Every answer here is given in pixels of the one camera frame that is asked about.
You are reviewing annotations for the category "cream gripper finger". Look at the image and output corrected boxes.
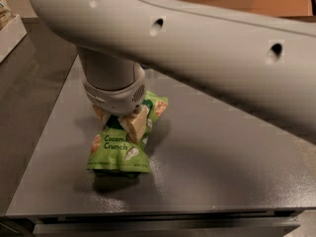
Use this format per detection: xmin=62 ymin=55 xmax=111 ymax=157
xmin=118 ymin=105 xmax=148 ymax=143
xmin=93 ymin=106 xmax=111 ymax=125

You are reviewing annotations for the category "green rice chip bag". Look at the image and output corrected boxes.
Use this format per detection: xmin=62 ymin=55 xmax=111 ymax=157
xmin=87 ymin=91 xmax=168 ymax=177

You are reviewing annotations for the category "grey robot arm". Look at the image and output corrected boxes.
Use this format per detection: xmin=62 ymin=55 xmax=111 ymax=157
xmin=31 ymin=0 xmax=316 ymax=141

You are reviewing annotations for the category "white box at left edge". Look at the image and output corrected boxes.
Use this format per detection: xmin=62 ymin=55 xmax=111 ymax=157
xmin=0 ymin=0 xmax=27 ymax=63

